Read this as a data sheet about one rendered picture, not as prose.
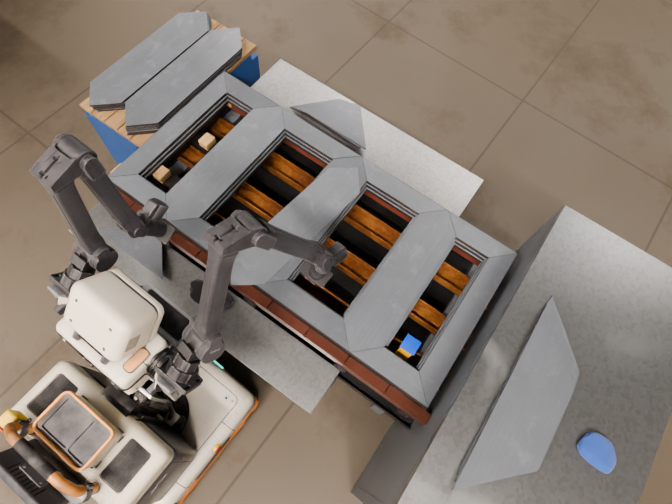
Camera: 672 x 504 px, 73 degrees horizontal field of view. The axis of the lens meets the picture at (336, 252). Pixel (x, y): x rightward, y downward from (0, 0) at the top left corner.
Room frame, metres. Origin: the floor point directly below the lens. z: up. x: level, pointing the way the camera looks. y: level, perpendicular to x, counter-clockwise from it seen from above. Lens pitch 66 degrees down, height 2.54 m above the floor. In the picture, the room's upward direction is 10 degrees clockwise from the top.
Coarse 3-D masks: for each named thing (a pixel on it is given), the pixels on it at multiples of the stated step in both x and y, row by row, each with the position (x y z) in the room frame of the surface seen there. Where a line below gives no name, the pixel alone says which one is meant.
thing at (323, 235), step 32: (224, 96) 1.41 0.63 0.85; (192, 128) 1.21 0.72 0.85; (160, 160) 1.02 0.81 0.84; (256, 160) 1.10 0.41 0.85; (320, 160) 1.18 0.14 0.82; (352, 160) 1.18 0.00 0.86; (224, 192) 0.91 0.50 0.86; (384, 192) 1.05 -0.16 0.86; (480, 256) 0.84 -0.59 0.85; (256, 288) 0.54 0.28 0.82; (448, 320) 0.54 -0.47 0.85
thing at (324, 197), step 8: (312, 184) 1.02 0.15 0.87; (320, 184) 1.03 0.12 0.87; (312, 192) 0.98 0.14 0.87; (320, 192) 0.99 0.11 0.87; (328, 192) 1.00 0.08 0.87; (320, 200) 0.95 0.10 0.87; (328, 200) 0.96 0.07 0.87; (336, 200) 0.97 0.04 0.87; (328, 208) 0.92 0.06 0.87; (336, 208) 0.93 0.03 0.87
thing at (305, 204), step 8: (304, 192) 0.98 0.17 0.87; (296, 200) 0.93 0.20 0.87; (304, 200) 0.94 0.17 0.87; (312, 200) 0.95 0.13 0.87; (296, 208) 0.90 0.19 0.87; (304, 208) 0.90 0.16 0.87; (312, 208) 0.91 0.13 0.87; (320, 208) 0.92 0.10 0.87; (312, 216) 0.87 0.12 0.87; (320, 216) 0.88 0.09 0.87; (328, 216) 0.89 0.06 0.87; (320, 224) 0.84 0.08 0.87
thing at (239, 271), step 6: (234, 264) 0.61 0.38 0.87; (240, 264) 0.61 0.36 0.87; (234, 270) 0.58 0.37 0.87; (240, 270) 0.59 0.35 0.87; (246, 270) 0.59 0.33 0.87; (234, 276) 0.56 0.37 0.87; (240, 276) 0.56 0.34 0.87; (246, 276) 0.57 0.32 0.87; (252, 276) 0.57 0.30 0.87; (240, 282) 0.54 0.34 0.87; (246, 282) 0.54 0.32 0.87; (252, 282) 0.55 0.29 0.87; (258, 282) 0.55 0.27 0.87
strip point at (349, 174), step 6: (330, 168) 1.12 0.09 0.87; (336, 168) 1.12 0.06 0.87; (342, 168) 1.13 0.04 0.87; (348, 168) 1.13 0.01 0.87; (354, 168) 1.14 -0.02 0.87; (342, 174) 1.10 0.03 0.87; (348, 174) 1.10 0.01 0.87; (354, 174) 1.11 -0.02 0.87; (348, 180) 1.07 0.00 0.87; (354, 180) 1.08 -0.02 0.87; (354, 186) 1.05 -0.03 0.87
